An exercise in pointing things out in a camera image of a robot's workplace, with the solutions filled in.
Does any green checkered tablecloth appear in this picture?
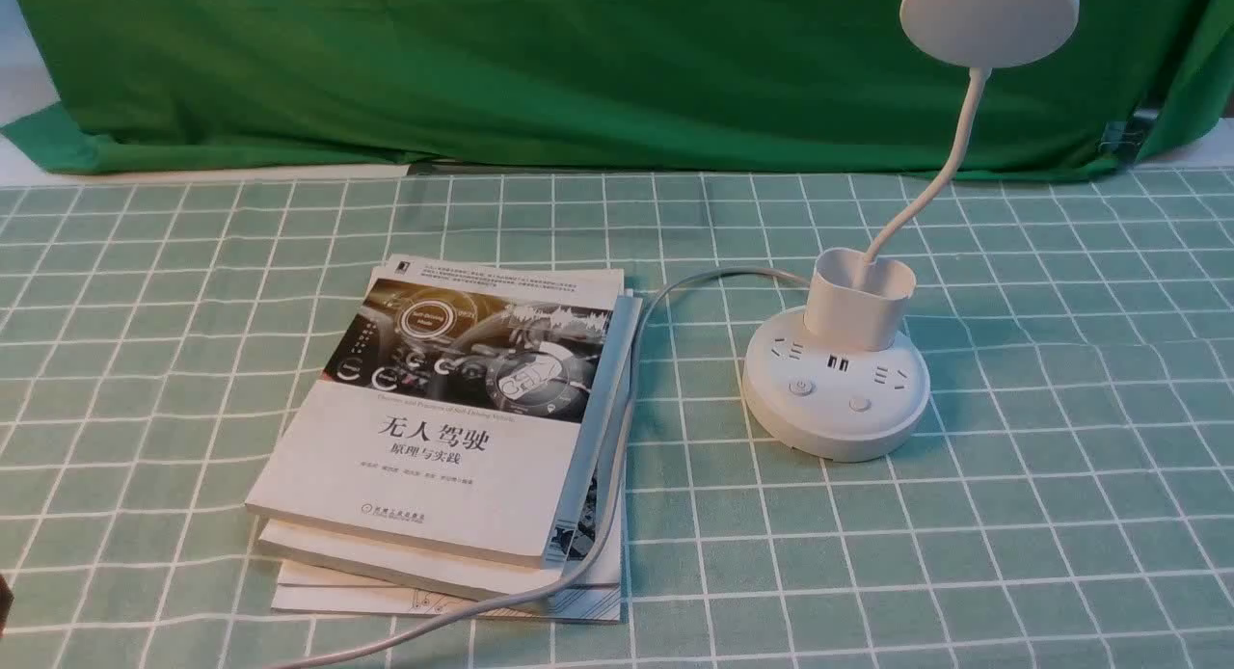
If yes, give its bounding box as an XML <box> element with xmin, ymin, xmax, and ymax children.
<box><xmin>1</xmin><ymin>168</ymin><xmax>1233</xmax><ymax>668</ymax></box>

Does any white desk lamp with sockets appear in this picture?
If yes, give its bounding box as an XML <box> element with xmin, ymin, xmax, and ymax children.
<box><xmin>740</xmin><ymin>0</ymin><xmax>1081</xmax><ymax>463</ymax></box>

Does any dark object at left edge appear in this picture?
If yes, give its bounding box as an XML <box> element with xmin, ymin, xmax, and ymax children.
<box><xmin>0</xmin><ymin>576</ymin><xmax>14</xmax><ymax>634</ymax></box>

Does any green backdrop cloth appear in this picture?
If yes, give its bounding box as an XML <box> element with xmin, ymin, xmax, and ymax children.
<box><xmin>0</xmin><ymin>0</ymin><xmax>1234</xmax><ymax>183</ymax></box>

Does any metal binder clip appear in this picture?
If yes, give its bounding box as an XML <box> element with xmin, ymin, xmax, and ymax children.
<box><xmin>1099</xmin><ymin>107</ymin><xmax>1159</xmax><ymax>165</ymax></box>

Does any bottom white book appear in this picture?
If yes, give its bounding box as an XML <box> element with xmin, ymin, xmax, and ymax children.
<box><xmin>260</xmin><ymin>438</ymin><xmax>623</xmax><ymax>625</ymax></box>

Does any white lamp power cable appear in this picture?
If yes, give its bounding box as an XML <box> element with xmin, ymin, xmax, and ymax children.
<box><xmin>262</xmin><ymin>268</ymin><xmax>813</xmax><ymax>669</ymax></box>

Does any top white self-driving book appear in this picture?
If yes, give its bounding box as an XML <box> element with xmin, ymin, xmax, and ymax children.
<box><xmin>244</xmin><ymin>256</ymin><xmax>631</xmax><ymax>567</ymax></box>

